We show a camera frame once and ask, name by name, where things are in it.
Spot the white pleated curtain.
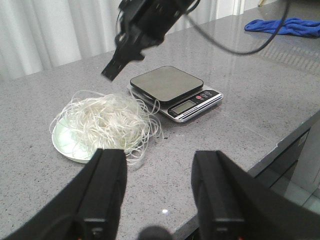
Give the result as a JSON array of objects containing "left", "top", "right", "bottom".
[{"left": 0, "top": 0, "right": 245, "bottom": 81}]

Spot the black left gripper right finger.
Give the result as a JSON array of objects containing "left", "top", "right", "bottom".
[{"left": 191, "top": 150, "right": 320, "bottom": 240}]

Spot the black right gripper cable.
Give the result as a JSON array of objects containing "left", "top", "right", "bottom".
[{"left": 183, "top": 0, "right": 292, "bottom": 56}]

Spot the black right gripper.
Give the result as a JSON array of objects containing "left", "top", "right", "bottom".
[{"left": 101, "top": 0, "right": 200, "bottom": 81}]

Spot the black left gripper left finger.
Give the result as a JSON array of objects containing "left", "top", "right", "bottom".
[{"left": 6, "top": 149, "right": 128, "bottom": 240}]

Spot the white vermicelli noodle bundle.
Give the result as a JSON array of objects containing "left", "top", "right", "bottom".
[{"left": 49, "top": 90, "right": 164, "bottom": 168}]

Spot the blue cloth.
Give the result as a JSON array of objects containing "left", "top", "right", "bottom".
[{"left": 244, "top": 17, "right": 320, "bottom": 38}]

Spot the light green round plate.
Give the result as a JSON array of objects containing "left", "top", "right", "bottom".
[{"left": 51, "top": 118, "right": 144, "bottom": 165}]

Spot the silver digital kitchen scale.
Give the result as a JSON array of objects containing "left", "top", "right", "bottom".
[{"left": 127, "top": 66, "right": 224, "bottom": 123}]

